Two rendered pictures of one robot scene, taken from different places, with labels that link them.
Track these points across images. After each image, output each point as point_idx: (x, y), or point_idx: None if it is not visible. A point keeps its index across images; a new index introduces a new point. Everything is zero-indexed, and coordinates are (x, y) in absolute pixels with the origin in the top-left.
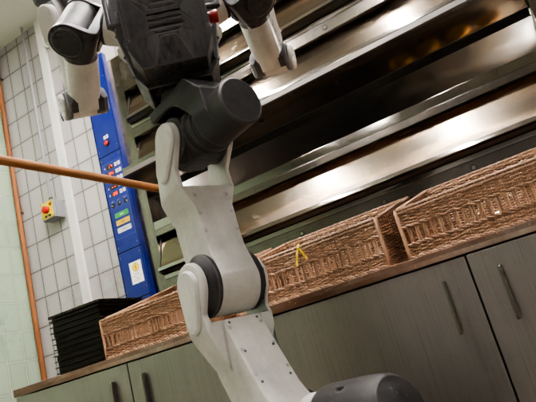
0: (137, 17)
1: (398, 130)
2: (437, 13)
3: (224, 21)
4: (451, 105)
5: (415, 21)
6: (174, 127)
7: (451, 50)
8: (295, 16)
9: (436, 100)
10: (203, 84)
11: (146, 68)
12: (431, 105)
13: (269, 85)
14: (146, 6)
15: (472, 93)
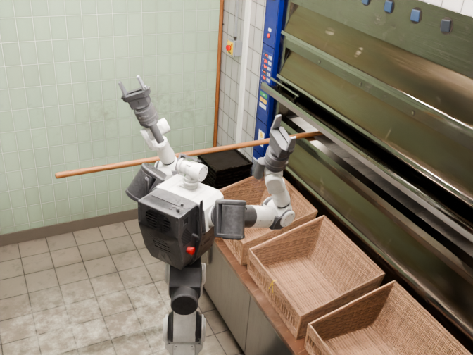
0: (149, 239)
1: (407, 232)
2: (446, 221)
3: (362, 22)
4: (440, 258)
5: (432, 208)
6: (167, 275)
7: None
8: (400, 80)
9: (436, 245)
10: (177, 278)
11: (153, 256)
12: (432, 244)
13: (363, 111)
14: (153, 237)
15: (455, 268)
